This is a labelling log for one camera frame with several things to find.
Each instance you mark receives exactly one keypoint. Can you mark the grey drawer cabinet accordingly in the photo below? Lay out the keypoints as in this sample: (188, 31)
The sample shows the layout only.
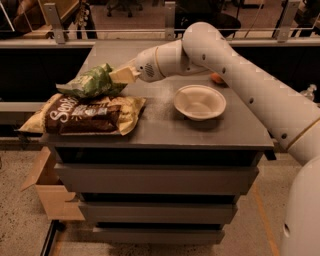
(171, 180)

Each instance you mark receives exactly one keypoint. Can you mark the orange fruit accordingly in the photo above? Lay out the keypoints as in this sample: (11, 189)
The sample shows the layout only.
(216, 78)

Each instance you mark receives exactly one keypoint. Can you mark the black office chair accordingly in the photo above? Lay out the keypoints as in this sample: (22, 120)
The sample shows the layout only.
(188, 12)

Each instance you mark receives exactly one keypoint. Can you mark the cardboard box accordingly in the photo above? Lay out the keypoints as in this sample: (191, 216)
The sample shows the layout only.
(58, 203)

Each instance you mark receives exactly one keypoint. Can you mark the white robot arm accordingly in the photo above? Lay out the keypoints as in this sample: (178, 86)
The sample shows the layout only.
(292, 119)

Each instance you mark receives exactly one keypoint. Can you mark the metal railing with posts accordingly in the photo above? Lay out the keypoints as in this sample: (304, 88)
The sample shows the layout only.
(64, 20)

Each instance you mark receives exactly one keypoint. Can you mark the white paper bowl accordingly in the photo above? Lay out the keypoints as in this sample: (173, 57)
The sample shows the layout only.
(199, 103)

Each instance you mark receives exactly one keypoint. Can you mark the brown sea salt chip bag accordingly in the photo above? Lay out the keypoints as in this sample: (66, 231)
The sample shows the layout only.
(66, 115)

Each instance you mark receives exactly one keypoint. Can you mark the green jalapeno chip bag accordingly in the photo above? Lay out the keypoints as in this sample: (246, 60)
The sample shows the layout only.
(92, 83)

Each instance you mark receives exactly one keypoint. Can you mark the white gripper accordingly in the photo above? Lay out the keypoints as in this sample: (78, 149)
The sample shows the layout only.
(145, 68)

